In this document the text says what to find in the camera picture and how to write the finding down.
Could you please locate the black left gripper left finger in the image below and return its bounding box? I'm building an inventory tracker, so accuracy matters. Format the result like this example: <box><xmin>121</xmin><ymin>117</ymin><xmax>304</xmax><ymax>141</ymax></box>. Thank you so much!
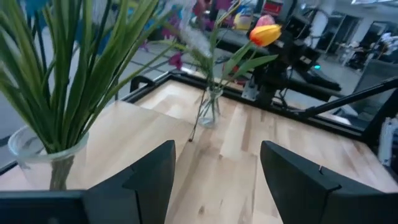
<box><xmin>0</xmin><ymin>139</ymin><xmax>177</xmax><ymax>224</ymax></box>

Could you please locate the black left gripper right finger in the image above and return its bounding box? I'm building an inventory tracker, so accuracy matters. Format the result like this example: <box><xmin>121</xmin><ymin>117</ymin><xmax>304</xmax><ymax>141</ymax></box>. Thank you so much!
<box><xmin>260</xmin><ymin>140</ymin><xmax>398</xmax><ymax>224</ymax></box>

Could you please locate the tall clear glass vase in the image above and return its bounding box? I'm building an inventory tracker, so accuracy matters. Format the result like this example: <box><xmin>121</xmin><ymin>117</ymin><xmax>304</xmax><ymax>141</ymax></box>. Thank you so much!
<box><xmin>7</xmin><ymin>124</ymin><xmax>91</xmax><ymax>191</ymax></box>

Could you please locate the purple artificial flower bunch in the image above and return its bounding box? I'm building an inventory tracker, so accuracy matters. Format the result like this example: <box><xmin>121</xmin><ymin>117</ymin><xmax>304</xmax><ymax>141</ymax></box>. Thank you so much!
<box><xmin>161</xmin><ymin>0</ymin><xmax>244</xmax><ymax>94</ymax></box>

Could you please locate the orange yellow artificial tulip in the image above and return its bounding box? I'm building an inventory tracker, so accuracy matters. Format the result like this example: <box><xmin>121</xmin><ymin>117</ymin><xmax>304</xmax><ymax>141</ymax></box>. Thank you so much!
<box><xmin>213</xmin><ymin>24</ymin><xmax>282</xmax><ymax>94</ymax></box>

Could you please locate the blue artificial flower bunch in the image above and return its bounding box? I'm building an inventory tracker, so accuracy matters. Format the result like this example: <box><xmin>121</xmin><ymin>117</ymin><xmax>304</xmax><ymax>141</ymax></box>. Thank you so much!
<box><xmin>0</xmin><ymin>0</ymin><xmax>175</xmax><ymax>190</ymax></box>

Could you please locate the light wooden shelf board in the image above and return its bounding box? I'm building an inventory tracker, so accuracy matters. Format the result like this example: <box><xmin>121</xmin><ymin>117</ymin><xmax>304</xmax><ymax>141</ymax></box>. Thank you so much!
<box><xmin>0</xmin><ymin>100</ymin><xmax>200</xmax><ymax>191</ymax></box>

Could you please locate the silver aluminium extrusion bar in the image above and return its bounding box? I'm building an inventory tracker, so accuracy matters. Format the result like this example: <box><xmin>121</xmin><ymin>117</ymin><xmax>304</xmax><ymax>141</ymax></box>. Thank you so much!
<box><xmin>377</xmin><ymin>117</ymin><xmax>398</xmax><ymax>167</ymax></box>

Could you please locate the small clear glass flask vase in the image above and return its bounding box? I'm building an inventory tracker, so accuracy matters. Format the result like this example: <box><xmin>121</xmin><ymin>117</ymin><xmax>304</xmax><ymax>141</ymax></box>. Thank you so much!
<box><xmin>197</xmin><ymin>86</ymin><xmax>224</xmax><ymax>129</ymax></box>

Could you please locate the black metal table frame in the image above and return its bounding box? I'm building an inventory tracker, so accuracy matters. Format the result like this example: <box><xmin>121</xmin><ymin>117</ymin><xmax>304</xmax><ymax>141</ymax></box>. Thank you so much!
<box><xmin>119</xmin><ymin>70</ymin><xmax>398</xmax><ymax>175</ymax></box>

